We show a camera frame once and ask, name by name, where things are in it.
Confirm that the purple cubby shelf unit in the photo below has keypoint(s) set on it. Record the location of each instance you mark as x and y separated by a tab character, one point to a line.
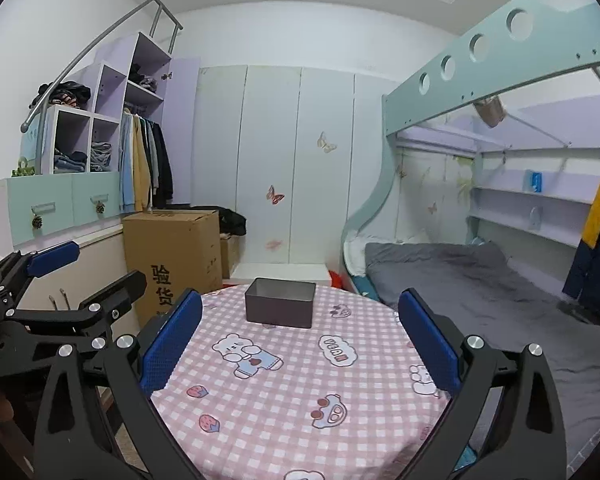
131	72

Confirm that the hanging clothes row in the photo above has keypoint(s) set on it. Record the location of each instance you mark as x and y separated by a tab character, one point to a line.
145	173

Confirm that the dark grey storage box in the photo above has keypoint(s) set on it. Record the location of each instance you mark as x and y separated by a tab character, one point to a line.
280	302

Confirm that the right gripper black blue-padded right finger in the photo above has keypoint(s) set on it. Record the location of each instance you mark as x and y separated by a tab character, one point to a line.
526	439

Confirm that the black clothes heap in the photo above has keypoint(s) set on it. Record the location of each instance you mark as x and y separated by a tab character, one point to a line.
231	223

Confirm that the large cardboard box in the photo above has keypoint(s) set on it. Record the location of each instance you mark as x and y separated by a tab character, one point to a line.
176	250

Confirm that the white pillow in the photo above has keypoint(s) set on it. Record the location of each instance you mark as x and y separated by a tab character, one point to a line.
354	248

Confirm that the mint green bunk bed frame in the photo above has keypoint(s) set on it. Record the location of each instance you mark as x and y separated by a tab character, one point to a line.
522	44

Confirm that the small cardboard box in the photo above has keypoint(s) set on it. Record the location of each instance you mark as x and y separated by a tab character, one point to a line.
231	247

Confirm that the mint green drawer cabinet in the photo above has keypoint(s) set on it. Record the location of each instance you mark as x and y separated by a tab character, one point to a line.
47	209

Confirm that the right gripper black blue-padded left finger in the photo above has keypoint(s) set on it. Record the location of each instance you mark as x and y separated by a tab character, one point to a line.
73	436

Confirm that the pink checkered tablecloth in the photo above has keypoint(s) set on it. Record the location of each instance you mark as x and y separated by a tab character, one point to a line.
347	398

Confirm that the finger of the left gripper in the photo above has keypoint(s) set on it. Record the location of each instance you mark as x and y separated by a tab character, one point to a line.
38	264
109	305

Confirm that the grey bed sheet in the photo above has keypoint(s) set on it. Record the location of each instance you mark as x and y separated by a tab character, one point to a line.
476	288

